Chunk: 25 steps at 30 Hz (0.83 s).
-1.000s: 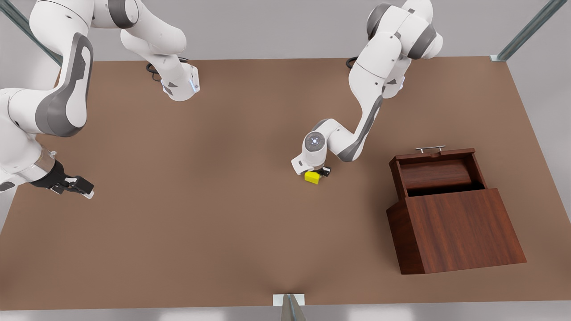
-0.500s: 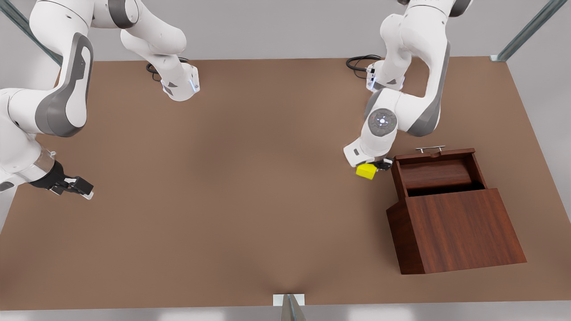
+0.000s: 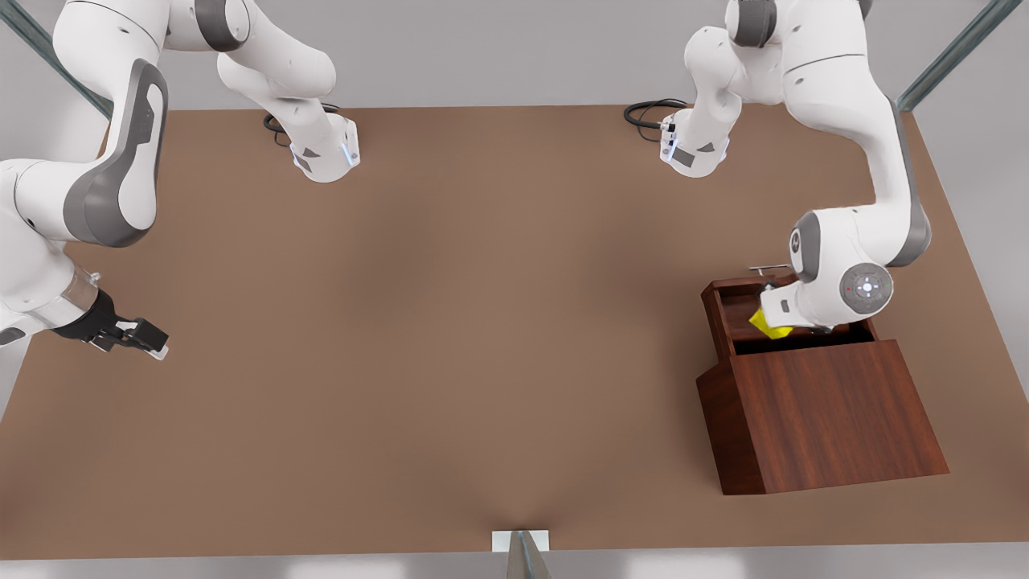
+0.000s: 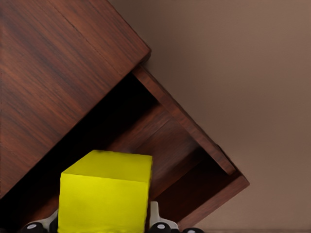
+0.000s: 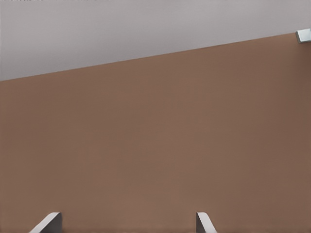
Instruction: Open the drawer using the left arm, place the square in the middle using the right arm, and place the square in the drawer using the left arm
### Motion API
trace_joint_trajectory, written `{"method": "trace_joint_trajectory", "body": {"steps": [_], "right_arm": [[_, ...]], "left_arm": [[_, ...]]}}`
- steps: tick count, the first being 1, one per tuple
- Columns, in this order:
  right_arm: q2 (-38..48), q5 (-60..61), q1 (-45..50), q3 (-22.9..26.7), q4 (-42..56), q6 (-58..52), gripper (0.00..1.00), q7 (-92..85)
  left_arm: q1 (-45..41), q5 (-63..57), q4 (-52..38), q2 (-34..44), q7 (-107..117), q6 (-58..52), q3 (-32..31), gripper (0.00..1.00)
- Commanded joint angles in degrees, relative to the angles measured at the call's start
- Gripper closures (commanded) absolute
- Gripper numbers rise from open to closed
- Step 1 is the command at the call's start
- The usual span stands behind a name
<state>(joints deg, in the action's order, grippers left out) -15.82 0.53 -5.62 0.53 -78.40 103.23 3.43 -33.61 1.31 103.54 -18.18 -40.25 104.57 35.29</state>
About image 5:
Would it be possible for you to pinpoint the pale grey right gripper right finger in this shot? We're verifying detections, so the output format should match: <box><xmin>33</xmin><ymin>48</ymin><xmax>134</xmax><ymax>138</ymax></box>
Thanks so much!
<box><xmin>196</xmin><ymin>212</ymin><xmax>218</xmax><ymax>233</ymax></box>

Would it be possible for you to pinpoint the silver frame post foot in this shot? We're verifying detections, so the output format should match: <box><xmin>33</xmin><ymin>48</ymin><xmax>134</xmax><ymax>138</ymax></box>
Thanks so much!
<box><xmin>295</xmin><ymin>28</ymin><xmax>311</xmax><ymax>44</ymax></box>

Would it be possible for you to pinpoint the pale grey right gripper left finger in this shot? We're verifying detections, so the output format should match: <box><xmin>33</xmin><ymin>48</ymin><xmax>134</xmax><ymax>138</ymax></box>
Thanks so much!
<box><xmin>29</xmin><ymin>212</ymin><xmax>63</xmax><ymax>233</ymax></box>

